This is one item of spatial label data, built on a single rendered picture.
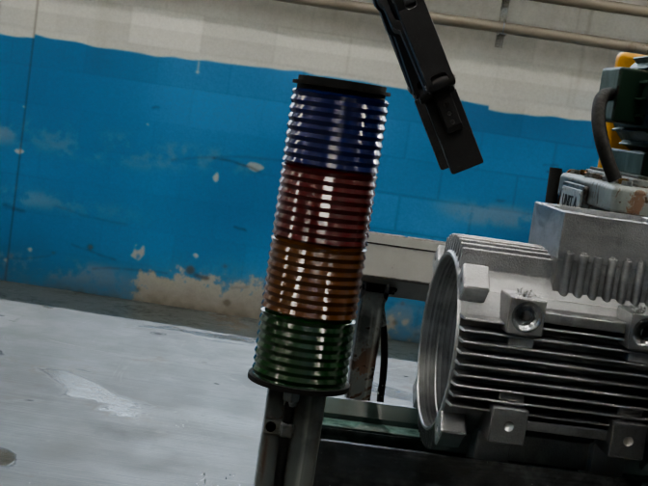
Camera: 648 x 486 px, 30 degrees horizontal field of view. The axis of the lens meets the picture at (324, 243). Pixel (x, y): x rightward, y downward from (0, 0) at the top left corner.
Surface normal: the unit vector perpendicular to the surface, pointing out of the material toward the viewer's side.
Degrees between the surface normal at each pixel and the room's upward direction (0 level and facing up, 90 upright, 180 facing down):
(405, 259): 66
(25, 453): 0
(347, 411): 45
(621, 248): 90
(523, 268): 88
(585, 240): 90
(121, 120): 90
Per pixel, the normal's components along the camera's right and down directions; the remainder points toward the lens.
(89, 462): 0.15, -0.98
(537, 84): -0.04, 0.11
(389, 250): 0.11, -0.29
